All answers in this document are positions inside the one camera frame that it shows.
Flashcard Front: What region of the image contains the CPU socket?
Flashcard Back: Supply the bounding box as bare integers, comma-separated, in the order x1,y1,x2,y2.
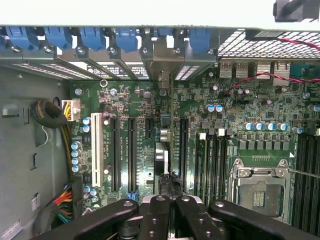
227,157,293,219

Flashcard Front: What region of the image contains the short black expansion slot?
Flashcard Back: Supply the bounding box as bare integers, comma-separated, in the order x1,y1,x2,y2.
145,116,155,141

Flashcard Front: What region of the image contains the white expansion slot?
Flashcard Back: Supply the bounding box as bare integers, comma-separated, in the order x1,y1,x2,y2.
90,112,104,188

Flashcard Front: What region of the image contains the silver socket locking lever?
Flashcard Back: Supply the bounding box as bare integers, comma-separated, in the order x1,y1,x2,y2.
287,167,320,179

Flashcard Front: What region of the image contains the green motherboard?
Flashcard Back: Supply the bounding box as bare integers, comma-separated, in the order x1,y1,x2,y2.
67,58,320,233

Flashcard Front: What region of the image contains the white power connector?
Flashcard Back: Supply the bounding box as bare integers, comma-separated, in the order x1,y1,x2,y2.
61,99,82,123

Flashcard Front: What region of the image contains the dark grey PC case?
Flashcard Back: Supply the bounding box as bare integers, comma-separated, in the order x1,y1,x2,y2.
0,23,320,240

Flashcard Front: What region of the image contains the rear port panel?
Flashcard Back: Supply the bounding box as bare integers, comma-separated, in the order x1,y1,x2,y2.
219,60,292,87

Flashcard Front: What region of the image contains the blue slot retention clip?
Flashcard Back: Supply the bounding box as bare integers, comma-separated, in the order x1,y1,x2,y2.
79,26,108,52
4,26,40,51
115,26,139,53
188,27,213,55
44,26,74,51
152,26,175,38

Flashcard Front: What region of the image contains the coloured power wire bundle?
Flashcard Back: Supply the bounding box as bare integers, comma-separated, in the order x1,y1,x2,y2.
37,183,83,237

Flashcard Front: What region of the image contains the braided black power cable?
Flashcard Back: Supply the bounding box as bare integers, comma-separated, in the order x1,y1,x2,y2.
29,99,73,176

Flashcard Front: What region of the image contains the red black twisted wire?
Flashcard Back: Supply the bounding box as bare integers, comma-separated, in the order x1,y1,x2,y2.
222,37,320,97

